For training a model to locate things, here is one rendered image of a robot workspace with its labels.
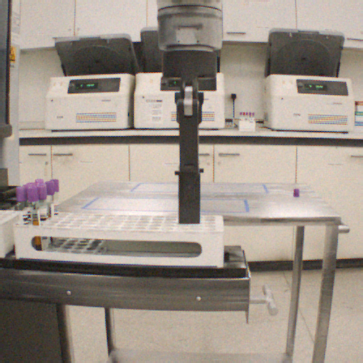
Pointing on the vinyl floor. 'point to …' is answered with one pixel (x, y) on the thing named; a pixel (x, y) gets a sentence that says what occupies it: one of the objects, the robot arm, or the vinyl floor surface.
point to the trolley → (228, 205)
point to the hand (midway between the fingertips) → (189, 198)
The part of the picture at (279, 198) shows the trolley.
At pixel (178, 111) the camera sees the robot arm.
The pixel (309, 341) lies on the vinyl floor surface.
